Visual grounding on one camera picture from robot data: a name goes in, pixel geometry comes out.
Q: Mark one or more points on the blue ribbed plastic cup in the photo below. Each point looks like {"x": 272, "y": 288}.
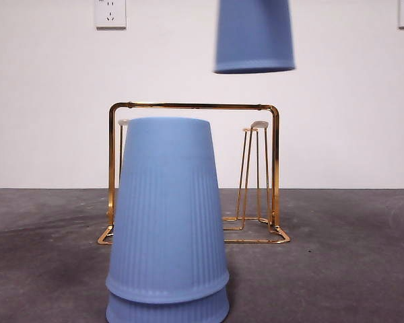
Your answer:
{"x": 168, "y": 313}
{"x": 168, "y": 208}
{"x": 254, "y": 33}

